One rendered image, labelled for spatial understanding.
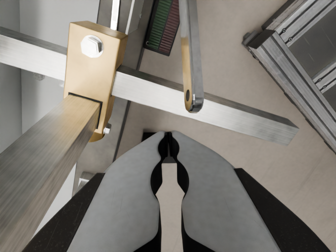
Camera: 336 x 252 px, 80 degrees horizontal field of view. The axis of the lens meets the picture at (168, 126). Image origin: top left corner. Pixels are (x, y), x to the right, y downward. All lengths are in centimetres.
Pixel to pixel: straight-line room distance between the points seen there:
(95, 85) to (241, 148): 123
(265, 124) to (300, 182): 152
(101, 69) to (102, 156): 27
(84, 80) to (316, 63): 96
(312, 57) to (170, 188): 113
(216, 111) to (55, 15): 36
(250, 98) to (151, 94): 103
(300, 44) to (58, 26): 86
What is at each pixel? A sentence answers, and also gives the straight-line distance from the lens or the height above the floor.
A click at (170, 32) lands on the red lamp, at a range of 36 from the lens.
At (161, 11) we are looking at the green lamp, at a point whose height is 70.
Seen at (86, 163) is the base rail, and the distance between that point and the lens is 50.
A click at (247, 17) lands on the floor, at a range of 113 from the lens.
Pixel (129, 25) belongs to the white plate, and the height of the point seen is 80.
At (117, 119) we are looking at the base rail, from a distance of 41.
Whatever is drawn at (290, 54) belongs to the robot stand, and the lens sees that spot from 98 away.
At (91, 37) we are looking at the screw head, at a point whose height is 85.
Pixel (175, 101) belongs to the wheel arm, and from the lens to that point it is 24.
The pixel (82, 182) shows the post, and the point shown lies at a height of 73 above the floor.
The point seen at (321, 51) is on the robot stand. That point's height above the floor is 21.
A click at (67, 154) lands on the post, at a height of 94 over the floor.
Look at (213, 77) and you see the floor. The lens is 113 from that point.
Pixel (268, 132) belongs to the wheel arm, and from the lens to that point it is 30.
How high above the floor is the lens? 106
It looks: 61 degrees down
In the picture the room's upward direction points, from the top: 178 degrees clockwise
